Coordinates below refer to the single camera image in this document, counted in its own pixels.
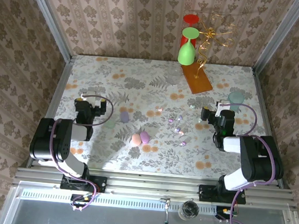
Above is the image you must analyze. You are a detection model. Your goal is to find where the gold wire glass stand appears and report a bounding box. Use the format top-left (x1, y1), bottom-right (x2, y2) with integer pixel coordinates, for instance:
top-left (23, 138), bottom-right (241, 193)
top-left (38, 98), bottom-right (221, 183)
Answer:
top-left (180, 11), bottom-right (238, 98)

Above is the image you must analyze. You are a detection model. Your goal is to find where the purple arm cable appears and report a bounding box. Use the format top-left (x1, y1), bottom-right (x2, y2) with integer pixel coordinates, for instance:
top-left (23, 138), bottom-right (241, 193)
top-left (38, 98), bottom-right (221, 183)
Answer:
top-left (43, 90), bottom-right (115, 213)
top-left (214, 102), bottom-right (284, 224)

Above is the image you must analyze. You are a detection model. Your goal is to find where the teal frosted cup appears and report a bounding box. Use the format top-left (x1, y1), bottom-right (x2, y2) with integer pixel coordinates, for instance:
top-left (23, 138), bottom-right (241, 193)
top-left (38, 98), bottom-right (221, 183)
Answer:
top-left (227, 91), bottom-right (245, 112)

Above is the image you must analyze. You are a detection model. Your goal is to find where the black connector box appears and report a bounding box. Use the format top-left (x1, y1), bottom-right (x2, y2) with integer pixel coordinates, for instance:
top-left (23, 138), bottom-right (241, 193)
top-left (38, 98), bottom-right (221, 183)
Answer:
top-left (69, 193), bottom-right (94, 209)
top-left (214, 205), bottom-right (236, 221)

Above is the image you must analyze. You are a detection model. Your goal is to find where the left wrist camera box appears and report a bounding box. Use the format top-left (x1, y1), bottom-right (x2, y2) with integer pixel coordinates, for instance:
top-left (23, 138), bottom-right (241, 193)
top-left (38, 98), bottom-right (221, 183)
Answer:
top-left (81, 91), bottom-right (102, 107)

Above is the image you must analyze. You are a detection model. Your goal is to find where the green earbud charging case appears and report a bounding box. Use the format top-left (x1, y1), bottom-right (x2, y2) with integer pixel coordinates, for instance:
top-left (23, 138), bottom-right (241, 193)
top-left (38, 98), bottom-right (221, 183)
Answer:
top-left (103, 118), bottom-right (116, 130)

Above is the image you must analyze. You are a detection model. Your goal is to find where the red wine glass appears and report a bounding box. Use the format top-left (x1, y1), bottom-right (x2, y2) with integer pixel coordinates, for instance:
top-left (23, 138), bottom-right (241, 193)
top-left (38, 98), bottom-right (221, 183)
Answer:
top-left (180, 14), bottom-right (200, 50)

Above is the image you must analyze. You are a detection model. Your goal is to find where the orange egg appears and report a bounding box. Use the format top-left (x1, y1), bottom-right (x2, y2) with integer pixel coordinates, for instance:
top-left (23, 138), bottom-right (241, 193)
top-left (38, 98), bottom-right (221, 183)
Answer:
top-left (131, 134), bottom-right (142, 147)

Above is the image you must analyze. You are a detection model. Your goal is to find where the purple earbud charging case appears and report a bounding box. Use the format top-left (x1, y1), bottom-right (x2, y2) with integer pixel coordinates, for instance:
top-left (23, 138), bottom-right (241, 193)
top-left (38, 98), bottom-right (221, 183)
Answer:
top-left (139, 131), bottom-right (151, 145)
top-left (119, 111), bottom-right (131, 123)

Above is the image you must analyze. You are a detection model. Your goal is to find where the clear glass jar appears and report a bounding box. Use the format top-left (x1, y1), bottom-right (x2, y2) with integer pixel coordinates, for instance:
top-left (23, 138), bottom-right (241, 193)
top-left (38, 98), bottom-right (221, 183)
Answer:
top-left (178, 199), bottom-right (201, 222)

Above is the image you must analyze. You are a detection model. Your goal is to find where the grey metal shelf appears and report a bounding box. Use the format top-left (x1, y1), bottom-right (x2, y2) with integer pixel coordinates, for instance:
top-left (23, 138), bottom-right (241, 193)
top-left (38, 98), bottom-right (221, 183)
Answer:
top-left (0, 179), bottom-right (299, 224)

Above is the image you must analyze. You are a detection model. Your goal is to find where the aluminium side rail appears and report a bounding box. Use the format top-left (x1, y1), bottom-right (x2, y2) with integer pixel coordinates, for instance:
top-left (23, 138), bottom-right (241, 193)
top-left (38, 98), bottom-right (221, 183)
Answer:
top-left (25, 52), bottom-right (75, 172)
top-left (242, 68), bottom-right (296, 189)

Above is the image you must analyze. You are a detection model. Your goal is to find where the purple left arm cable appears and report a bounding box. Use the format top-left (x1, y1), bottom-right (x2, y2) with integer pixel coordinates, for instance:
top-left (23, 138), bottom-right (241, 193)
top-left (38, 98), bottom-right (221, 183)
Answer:
top-left (43, 90), bottom-right (115, 213)

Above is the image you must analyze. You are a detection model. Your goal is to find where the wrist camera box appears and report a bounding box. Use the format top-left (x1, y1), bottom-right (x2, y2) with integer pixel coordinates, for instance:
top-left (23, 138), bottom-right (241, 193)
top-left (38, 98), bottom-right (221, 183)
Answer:
top-left (81, 91), bottom-right (102, 107)
top-left (215, 101), bottom-right (231, 117)

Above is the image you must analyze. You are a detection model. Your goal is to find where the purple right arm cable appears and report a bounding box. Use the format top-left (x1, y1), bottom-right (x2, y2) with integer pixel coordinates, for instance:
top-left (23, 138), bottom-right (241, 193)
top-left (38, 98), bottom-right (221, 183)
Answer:
top-left (214, 102), bottom-right (284, 224)

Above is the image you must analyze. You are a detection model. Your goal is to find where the green wine glass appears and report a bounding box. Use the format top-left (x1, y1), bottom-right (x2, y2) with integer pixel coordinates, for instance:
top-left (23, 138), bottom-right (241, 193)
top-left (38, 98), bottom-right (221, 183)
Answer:
top-left (177, 26), bottom-right (200, 67)

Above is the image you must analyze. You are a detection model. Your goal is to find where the aluminium frame post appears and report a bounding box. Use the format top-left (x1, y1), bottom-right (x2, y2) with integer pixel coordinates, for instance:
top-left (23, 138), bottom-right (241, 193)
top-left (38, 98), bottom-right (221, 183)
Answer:
top-left (252, 0), bottom-right (299, 78)
top-left (16, 0), bottom-right (80, 63)

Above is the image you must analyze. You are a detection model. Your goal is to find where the clear drinking glass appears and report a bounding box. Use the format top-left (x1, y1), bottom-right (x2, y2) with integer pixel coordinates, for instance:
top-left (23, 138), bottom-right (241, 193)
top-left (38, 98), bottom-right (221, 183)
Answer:
top-left (166, 64), bottom-right (184, 86)

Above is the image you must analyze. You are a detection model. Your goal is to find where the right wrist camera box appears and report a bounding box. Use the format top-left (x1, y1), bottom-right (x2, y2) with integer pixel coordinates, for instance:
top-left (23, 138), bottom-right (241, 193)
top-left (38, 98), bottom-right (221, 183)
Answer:
top-left (215, 101), bottom-right (231, 117)

